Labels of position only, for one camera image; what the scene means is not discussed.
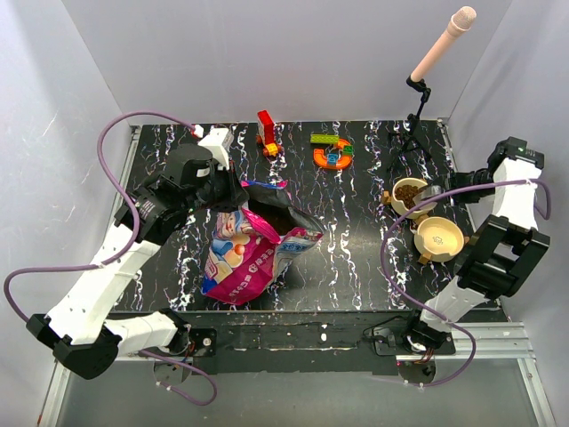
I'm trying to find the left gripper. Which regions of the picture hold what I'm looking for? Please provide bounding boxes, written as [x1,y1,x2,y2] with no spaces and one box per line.
[184,158,251,216]

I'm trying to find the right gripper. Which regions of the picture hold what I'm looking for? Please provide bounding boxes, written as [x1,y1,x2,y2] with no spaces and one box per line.
[423,171,496,206]

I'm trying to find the clear plastic scoop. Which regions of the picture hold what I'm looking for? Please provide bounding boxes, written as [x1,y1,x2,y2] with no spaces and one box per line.
[413,185,445,210]

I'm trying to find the pink blue pet food bag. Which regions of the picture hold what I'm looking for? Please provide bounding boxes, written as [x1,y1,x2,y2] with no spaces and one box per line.
[201,181,325,305]

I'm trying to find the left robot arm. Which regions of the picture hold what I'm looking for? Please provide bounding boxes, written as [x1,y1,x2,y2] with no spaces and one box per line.
[26,141,247,380]

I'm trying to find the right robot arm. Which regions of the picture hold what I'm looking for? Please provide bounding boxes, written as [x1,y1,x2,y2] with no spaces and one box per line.
[402,137,550,354]

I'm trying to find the black microphone tripod stand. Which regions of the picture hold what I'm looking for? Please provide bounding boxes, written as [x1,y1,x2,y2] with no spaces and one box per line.
[387,76,432,171]

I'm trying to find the cream bowl near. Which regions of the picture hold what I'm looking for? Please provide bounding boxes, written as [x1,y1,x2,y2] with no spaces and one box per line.
[413,215,469,264]

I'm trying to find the cream bowl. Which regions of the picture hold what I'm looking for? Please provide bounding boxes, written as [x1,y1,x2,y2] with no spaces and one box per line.
[413,215,469,264]
[381,178,437,223]

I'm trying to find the cream bowl far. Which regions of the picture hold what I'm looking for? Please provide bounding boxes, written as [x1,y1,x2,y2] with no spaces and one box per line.
[381,178,437,223]

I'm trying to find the red toy block figure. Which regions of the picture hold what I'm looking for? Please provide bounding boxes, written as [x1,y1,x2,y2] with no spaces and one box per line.
[256,110,283,157]

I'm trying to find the green toy brick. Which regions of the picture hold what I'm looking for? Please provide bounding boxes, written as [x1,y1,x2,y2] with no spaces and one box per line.
[310,133,339,145]

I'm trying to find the pink microphone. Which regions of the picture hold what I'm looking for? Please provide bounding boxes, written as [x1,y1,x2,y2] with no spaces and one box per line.
[409,6,477,83]

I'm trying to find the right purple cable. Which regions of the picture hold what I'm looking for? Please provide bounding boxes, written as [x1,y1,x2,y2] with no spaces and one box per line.
[380,178,552,387]

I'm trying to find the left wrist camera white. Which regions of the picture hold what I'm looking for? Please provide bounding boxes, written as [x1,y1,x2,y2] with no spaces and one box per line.
[192,125,234,170]

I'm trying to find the orange ring toy blocks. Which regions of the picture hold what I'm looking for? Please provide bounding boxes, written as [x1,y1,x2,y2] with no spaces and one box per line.
[310,137,354,171]

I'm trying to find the aluminium rail frame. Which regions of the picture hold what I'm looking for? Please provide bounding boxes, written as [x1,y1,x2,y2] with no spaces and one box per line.
[39,322,557,426]

